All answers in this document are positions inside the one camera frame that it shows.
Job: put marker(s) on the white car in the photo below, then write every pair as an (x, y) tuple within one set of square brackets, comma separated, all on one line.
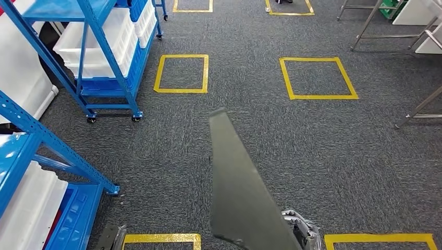
[(17, 79)]

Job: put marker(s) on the green plastic crate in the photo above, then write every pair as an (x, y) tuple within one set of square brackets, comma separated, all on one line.
[(392, 8)]

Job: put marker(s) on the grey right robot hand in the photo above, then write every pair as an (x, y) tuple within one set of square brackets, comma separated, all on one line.
[(304, 231)]

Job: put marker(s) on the blue metal shelf rack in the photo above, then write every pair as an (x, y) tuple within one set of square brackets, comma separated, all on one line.
[(51, 139)]

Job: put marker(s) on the white cabinet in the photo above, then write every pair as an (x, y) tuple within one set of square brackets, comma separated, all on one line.
[(421, 13)]

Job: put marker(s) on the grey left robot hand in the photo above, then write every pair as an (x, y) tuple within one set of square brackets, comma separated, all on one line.
[(110, 238)]

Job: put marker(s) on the yellow floor tape square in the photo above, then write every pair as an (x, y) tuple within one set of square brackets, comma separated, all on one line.
[(321, 97), (380, 237)]

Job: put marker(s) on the black plastic panel part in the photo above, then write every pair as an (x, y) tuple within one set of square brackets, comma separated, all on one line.
[(241, 193)]

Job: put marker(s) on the blue shelf rack on casters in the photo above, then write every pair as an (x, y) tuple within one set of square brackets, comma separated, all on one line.
[(103, 51)]

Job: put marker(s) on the black tripod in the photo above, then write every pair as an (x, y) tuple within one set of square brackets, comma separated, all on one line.
[(285, 1)]

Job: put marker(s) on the white plastic crate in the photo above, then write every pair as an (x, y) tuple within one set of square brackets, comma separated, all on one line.
[(148, 38), (51, 200), (65, 48), (145, 17), (20, 207), (72, 70)]

